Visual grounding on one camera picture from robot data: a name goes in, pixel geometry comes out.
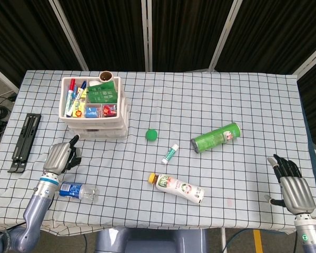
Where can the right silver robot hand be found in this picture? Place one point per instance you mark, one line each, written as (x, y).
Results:
(297, 195)

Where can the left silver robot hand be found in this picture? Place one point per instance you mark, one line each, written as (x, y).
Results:
(58, 158)

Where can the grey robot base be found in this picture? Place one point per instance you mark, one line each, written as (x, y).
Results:
(147, 242)

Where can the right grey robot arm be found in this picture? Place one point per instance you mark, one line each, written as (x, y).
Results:
(309, 234)

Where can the white plastic drawer organizer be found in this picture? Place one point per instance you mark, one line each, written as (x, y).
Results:
(94, 121)

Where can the clear blue-label water bottle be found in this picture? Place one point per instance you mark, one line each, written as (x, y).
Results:
(76, 191)

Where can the black folding stand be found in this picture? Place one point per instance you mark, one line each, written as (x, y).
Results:
(21, 147)

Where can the yellow lion cartoon packet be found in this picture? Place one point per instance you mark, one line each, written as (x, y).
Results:
(79, 112)

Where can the red-capped whiteboard marker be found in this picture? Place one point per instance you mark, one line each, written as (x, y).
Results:
(69, 100)

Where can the red cartoon packet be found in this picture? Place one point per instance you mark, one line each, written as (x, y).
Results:
(109, 110)

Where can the green tea packet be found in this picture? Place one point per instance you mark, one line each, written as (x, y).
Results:
(108, 96)
(92, 92)

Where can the white table leg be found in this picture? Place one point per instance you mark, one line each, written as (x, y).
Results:
(223, 239)

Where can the green foam ball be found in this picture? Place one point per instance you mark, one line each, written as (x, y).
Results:
(151, 135)

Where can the green chip can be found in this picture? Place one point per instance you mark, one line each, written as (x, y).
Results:
(216, 137)

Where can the green white glue stick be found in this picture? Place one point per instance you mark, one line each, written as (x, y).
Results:
(169, 154)

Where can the yellow-capped tea bottle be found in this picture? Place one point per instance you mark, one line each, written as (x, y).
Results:
(179, 188)

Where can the blue checkered tablecloth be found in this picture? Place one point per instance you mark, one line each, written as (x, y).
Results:
(200, 100)

